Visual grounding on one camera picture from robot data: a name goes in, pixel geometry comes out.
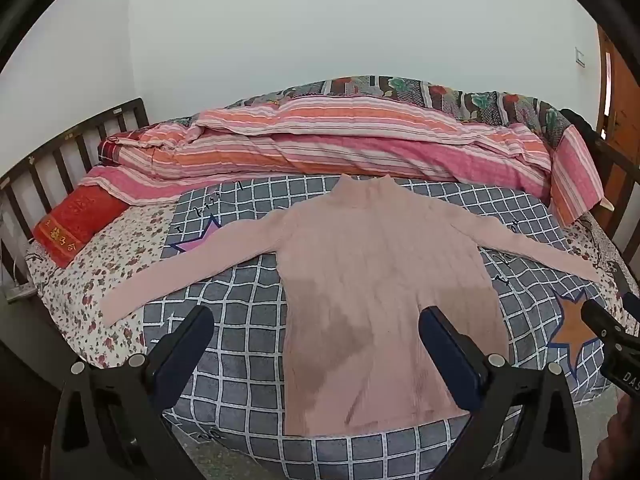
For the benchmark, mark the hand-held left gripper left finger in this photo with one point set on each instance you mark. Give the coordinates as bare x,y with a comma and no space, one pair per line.
182,360

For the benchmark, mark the brown wooden door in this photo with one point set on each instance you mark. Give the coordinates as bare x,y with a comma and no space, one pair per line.
625,100

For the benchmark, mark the white wall switch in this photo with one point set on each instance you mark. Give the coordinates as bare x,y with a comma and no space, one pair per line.
580,56

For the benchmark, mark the patchwork floral quilt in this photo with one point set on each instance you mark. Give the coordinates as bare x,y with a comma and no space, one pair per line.
425,92

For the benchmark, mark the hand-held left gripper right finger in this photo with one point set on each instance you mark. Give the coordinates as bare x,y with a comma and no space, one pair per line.
457,360

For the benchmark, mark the person's right hand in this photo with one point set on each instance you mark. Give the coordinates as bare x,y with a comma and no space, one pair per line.
622,445

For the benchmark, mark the red embroidered pillow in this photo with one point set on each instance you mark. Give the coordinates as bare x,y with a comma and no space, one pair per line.
75,225

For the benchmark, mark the small grey box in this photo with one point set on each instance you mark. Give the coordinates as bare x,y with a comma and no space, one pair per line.
20,294

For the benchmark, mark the dark wooden slatted headboard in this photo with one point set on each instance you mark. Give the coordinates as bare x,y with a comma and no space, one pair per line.
67,140

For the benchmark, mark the pink orange striped quilt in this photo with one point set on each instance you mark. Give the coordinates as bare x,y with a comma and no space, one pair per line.
350,150

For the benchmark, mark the pink knit sweater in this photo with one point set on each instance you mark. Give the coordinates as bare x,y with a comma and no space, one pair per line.
380,270

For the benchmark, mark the grey checked blanket with stars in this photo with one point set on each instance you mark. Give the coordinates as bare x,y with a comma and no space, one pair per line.
240,330

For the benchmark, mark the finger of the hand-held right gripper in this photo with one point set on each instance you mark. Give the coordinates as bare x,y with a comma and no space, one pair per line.
630,292
610,325

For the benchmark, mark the red plaid pillow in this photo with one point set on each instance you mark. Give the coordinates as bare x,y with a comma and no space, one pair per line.
112,150

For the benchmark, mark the floral bed sheet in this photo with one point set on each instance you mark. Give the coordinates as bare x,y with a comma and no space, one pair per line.
100,270

